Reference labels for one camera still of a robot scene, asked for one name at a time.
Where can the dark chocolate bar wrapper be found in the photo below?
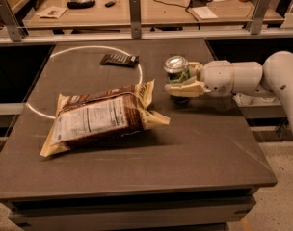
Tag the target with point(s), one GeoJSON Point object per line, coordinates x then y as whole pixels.
{"type": "Point", "coordinates": [120, 60]}

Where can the black oblong object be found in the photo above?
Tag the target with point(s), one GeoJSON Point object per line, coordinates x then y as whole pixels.
{"type": "Point", "coordinates": [83, 4]}

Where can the white notepad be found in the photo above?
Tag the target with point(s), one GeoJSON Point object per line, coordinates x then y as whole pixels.
{"type": "Point", "coordinates": [204, 13]}

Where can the clear plastic bottle left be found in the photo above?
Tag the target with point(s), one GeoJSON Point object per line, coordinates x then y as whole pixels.
{"type": "Point", "coordinates": [242, 99]}

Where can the metal bracket post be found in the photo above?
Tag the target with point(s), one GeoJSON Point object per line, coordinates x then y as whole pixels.
{"type": "Point", "coordinates": [254, 26]}
{"type": "Point", "coordinates": [15, 32]}
{"type": "Point", "coordinates": [135, 18]}

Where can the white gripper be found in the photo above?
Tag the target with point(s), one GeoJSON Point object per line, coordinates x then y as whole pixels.
{"type": "Point", "coordinates": [218, 77]}

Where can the right metal bracket post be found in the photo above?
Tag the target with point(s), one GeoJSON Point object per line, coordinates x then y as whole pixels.
{"type": "Point", "coordinates": [254, 26]}

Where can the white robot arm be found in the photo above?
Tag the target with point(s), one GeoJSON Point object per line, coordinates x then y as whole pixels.
{"type": "Point", "coordinates": [274, 78]}

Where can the green soda can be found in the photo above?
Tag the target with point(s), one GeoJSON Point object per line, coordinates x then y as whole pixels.
{"type": "Point", "coordinates": [177, 69]}

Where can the small black device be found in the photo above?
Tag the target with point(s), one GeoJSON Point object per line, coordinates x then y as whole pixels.
{"type": "Point", "coordinates": [109, 4]}

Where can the left metal bracket post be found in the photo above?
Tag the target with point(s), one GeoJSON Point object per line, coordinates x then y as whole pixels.
{"type": "Point", "coordinates": [15, 32]}

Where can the paper napkin on desk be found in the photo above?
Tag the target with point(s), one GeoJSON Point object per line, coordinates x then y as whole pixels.
{"type": "Point", "coordinates": [52, 12]}

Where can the middle metal bracket post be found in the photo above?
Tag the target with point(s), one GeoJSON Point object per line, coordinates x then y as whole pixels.
{"type": "Point", "coordinates": [135, 18]}

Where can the brown and cream snack bag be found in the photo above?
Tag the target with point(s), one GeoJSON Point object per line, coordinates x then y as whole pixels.
{"type": "Point", "coordinates": [82, 119]}

